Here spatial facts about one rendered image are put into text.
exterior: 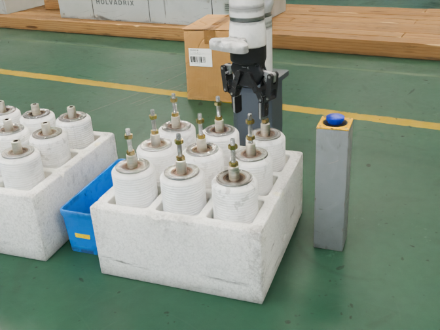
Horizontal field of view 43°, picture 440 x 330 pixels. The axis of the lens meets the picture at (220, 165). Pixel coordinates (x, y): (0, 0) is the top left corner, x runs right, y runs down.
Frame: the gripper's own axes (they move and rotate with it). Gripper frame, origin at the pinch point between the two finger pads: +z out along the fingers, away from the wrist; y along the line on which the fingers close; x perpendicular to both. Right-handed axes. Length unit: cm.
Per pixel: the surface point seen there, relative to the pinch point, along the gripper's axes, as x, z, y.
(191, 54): -72, 16, 87
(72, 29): -126, 33, 251
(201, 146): 5.1, 9.4, 10.2
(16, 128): 22, 11, 61
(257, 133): -10.3, 10.6, 6.1
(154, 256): 24.2, 28.2, 8.4
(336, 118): -12.0, 2.9, -14.2
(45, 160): 23, 16, 48
